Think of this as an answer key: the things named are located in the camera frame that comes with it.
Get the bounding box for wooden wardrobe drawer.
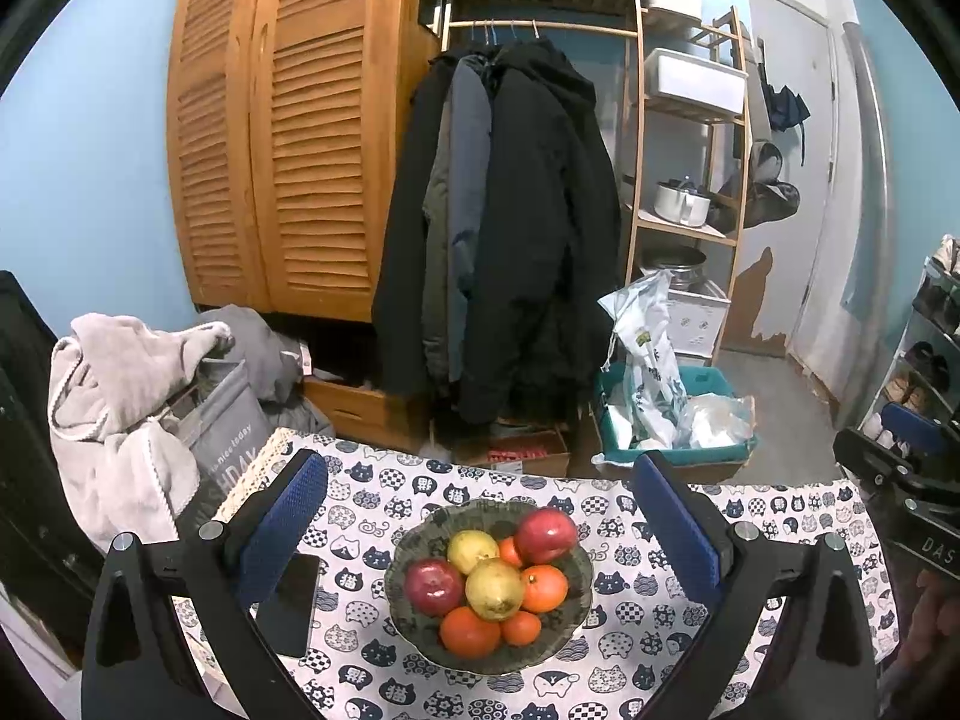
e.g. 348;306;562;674
304;375;428;455

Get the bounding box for wooden louvered wardrobe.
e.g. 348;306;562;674
166;0;443;323

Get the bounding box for grey clothes pile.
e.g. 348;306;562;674
47;313;233;533

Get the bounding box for large orange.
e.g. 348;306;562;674
440;606;502;659
520;565;569;614

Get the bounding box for person's right hand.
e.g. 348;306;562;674
911;574;960;661

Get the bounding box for cat print tablecloth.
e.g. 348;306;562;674
172;427;905;720

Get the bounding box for metal pipe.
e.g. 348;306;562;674
844;22;897;421

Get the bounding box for dark hanging bag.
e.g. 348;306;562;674
709;176;802;235

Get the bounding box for black smartphone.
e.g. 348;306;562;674
257;555;321;659

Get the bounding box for metal shoe rack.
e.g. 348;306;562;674
855;255;960;451

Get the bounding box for group of shoes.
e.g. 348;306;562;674
862;270;960;451

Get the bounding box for white basket drawers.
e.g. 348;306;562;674
664;281;732;368

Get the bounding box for green glass plate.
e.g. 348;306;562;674
384;499;593;676

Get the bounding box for black hooded coat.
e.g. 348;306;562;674
457;41;623;425

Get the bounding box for printed plastic bag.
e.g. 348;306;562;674
598;270;687;451

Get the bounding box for dark furniture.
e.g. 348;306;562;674
0;270;106;668

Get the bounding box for grey hanging cap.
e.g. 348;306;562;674
750;141;785;188

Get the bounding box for olive jacket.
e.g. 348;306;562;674
422;101;455;383

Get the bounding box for round metal pan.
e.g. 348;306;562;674
645;247;707;292

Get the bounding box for grey hoodie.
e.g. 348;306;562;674
165;305;335;436

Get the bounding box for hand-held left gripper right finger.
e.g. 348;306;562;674
634;450;878;720

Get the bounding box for clear plastic bag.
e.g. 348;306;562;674
679;394;755;451

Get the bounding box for white door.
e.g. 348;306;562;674
739;0;863;391

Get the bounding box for red apple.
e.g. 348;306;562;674
514;508;580;565
405;559;464;618

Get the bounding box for teal box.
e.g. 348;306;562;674
592;364;758;466

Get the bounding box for grey laundry bag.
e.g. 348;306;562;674
161;360;275;533

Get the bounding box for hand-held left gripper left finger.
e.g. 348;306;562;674
81;450;329;720

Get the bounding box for grey-blue jacket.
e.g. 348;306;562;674
446;56;496;293

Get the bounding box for black jacket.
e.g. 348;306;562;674
373;52;451;398

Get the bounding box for dark blue umbrella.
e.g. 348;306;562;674
757;60;812;132

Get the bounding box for large white storage box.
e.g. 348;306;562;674
645;47;749;119

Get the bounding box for brown cardboard box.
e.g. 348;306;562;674
585;405;758;482

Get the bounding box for bamboo garment rack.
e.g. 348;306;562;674
439;0;755;481

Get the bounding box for cardboard box red print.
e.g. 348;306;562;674
431;420;571;477

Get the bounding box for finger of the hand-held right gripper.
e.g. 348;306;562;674
834;427;920;496
881;403;942;458

